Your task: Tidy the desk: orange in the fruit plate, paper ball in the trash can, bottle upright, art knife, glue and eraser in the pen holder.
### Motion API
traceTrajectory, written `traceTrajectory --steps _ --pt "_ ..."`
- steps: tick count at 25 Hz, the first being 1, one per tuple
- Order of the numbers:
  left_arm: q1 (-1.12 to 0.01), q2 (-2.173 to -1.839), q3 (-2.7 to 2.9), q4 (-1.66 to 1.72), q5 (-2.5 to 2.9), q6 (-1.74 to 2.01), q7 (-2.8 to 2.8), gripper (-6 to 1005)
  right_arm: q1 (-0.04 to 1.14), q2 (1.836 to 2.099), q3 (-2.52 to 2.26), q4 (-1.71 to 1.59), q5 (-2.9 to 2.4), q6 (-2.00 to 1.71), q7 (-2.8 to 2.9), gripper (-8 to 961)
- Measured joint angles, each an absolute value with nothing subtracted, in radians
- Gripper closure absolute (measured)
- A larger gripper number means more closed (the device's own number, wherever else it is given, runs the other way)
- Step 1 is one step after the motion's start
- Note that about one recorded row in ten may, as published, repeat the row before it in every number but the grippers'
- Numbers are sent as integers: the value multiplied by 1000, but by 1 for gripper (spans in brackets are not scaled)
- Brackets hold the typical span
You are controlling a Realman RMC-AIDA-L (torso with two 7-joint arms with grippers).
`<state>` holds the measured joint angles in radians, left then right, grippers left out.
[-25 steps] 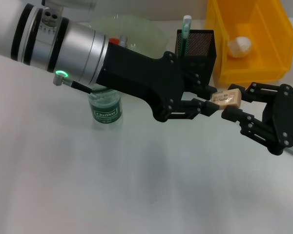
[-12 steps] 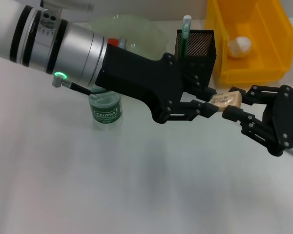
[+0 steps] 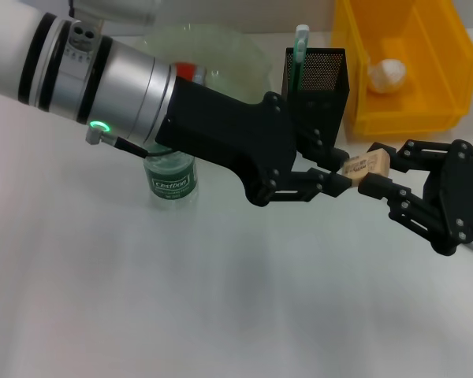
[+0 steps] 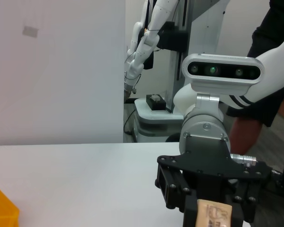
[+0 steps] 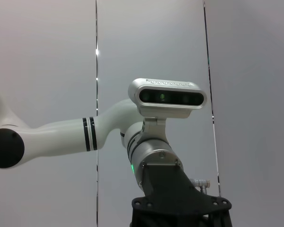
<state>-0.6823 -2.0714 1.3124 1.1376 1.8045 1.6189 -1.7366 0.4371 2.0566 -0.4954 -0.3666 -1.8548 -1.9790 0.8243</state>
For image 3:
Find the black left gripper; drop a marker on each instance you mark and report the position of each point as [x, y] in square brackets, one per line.
[228, 138]

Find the green utility knife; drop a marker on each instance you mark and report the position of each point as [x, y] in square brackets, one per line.
[300, 51]

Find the black mesh pen holder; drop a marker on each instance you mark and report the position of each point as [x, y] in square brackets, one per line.
[323, 106]

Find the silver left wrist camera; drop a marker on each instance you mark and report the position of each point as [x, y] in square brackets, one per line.
[114, 10]

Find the white paper ball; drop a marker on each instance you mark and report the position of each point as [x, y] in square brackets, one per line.
[388, 76]

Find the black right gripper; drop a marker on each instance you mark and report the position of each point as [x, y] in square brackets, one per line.
[461, 197]

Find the red-orange fruit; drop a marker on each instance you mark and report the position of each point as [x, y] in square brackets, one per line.
[186, 71]

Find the yellow plastic bin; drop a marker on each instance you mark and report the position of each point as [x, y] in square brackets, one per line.
[418, 110]

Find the clear water bottle green label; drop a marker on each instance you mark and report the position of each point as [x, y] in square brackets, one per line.
[171, 185]

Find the small wooden block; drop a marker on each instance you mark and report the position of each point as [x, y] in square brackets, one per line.
[366, 167]

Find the green glass fruit bowl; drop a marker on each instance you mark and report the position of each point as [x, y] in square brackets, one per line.
[236, 67]

